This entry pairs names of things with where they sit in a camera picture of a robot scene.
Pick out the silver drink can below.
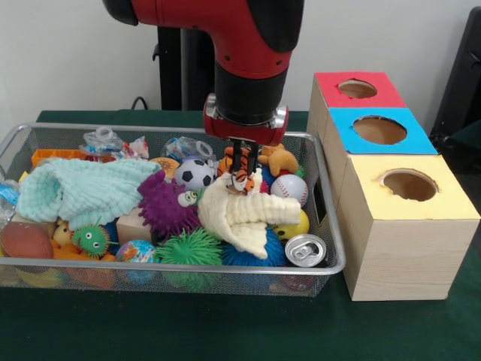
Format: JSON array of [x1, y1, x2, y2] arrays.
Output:
[[284, 234, 328, 268]]

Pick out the small soccer ball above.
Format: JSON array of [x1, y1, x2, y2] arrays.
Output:
[[174, 156, 216, 190]]

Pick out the purple spiky ball with eyes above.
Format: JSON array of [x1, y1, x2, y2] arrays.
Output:
[[138, 168, 207, 240]]

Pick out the clear mesh bin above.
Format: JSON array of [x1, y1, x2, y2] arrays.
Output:
[[0, 123, 347, 298]]

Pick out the white ball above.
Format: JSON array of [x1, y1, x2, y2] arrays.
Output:
[[271, 174, 310, 207]]

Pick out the orange bear plush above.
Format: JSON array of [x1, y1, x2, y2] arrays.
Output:
[[259, 143, 300, 177]]

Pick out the pale yellow cloth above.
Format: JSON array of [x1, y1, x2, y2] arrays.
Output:
[[198, 169, 303, 260]]

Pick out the blue spiky ball with eyes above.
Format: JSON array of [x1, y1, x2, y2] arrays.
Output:
[[222, 228, 288, 268]]

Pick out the mint green cloth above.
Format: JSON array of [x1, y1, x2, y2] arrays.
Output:
[[15, 156, 162, 230]]

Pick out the dark green table cloth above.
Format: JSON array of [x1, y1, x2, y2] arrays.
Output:
[[0, 109, 481, 361]]

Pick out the black cable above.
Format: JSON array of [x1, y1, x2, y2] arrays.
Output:
[[132, 96, 155, 112]]

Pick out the large green spiky ball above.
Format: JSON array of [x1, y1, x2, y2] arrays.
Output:
[[156, 227, 225, 293]]

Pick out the tiger plush toy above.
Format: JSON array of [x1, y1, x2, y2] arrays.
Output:
[[223, 147, 263, 195]]

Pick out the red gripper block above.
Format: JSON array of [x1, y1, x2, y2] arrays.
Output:
[[203, 94, 290, 178]]

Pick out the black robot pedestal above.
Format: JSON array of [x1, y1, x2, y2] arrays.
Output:
[[153, 26, 219, 112]]

